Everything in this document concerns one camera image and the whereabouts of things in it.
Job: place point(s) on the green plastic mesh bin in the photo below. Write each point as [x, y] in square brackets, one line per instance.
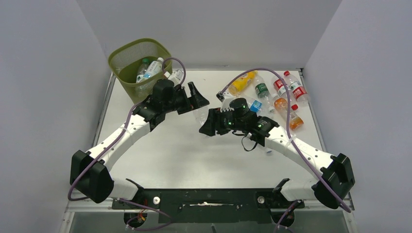
[125, 61]

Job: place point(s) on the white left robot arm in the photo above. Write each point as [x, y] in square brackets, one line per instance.
[90, 170]

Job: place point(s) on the blue label water bottle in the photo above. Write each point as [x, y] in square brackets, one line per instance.
[260, 108]

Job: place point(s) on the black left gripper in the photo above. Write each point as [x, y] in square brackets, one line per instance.
[197, 100]

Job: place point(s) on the large clear plastic bottle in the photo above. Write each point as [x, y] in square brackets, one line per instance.
[154, 68]

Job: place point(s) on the green label Nongfu water bottle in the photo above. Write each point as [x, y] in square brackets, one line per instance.
[142, 70]

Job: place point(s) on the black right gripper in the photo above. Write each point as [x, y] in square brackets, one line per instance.
[214, 122]

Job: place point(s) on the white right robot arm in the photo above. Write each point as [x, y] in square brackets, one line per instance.
[333, 176]

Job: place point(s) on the orange label tea bottle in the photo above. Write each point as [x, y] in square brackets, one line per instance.
[281, 105]

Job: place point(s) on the red label bottle red cap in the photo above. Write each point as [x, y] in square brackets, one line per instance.
[281, 92]

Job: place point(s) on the yellow juice bottle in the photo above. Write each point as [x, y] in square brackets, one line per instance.
[242, 82]

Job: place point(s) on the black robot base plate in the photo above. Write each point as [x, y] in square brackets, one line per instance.
[260, 205]

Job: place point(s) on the dark green label bottle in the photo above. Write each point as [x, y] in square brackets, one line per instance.
[261, 90]

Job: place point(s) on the clear bottle white Cestbon cap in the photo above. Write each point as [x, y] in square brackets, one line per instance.
[201, 116]

